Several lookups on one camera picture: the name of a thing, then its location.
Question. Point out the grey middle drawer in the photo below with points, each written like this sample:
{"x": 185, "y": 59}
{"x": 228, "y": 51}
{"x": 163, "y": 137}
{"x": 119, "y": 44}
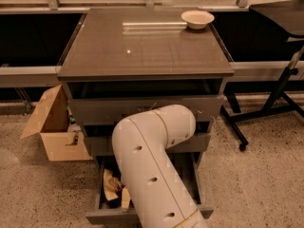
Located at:
{"x": 98, "y": 140}

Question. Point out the metal window rail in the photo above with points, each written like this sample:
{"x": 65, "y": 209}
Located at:
{"x": 39, "y": 76}

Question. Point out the white paper bowl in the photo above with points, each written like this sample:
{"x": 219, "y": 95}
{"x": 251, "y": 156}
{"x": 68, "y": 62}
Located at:
{"x": 197, "y": 19}

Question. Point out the grey drawer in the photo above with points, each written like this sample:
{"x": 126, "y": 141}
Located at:
{"x": 108, "y": 102}
{"x": 109, "y": 212}
{"x": 98, "y": 140}

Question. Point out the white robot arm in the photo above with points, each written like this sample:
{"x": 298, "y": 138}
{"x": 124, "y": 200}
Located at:
{"x": 159, "y": 195}

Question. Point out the grey top drawer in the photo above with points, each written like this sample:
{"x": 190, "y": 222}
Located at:
{"x": 108, "y": 102}

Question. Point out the grey bottom drawer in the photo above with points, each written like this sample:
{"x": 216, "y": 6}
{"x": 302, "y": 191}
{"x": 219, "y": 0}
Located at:
{"x": 109, "y": 212}

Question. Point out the green bottle in box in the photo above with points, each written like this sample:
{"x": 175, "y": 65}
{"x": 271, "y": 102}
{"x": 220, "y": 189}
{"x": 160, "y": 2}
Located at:
{"x": 70, "y": 115}

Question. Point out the open cardboard box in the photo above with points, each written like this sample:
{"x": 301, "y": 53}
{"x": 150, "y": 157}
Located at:
{"x": 50, "y": 120}

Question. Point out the brown chip bag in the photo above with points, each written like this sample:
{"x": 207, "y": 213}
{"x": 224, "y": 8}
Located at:
{"x": 112, "y": 185}

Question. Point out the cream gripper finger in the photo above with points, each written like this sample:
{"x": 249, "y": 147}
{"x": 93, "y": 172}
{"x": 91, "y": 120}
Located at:
{"x": 125, "y": 200}

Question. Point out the black rolling side table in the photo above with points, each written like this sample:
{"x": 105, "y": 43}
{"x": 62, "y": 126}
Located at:
{"x": 286, "y": 14}

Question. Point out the grey drawer cabinet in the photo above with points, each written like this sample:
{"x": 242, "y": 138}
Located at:
{"x": 142, "y": 44}

